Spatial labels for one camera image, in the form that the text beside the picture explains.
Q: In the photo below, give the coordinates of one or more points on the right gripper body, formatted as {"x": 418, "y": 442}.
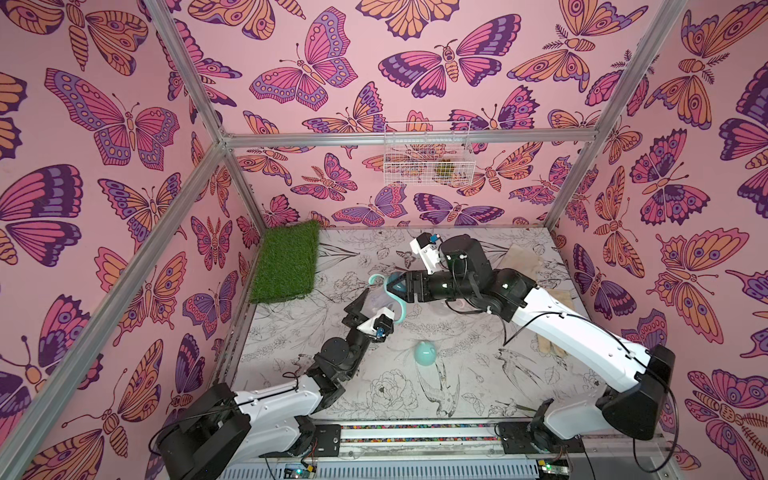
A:
{"x": 411, "y": 285}

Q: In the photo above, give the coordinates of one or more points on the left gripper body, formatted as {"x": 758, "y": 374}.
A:
{"x": 354, "y": 322}

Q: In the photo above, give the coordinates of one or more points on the mint bottle cap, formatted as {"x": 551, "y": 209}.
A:
{"x": 425, "y": 353}

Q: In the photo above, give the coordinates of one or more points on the teal nipple collar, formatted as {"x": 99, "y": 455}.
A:
{"x": 396, "y": 284}

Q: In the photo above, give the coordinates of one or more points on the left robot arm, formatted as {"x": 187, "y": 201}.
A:
{"x": 223, "y": 427}

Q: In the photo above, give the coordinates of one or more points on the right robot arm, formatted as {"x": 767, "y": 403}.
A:
{"x": 636, "y": 378}

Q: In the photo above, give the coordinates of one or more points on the green artificial grass mat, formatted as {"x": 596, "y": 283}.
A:
{"x": 286, "y": 265}

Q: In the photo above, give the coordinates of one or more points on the beige glove green fingers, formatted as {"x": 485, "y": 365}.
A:
{"x": 524, "y": 261}

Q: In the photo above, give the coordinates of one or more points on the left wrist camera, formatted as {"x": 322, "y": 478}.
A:
{"x": 380, "y": 326}

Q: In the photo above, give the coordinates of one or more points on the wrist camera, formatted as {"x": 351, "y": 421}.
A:
{"x": 426, "y": 247}
{"x": 380, "y": 326}

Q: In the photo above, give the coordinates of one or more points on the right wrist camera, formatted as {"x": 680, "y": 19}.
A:
{"x": 426, "y": 247}

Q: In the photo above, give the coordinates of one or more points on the white wire basket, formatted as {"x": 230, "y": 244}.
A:
{"x": 428, "y": 158}

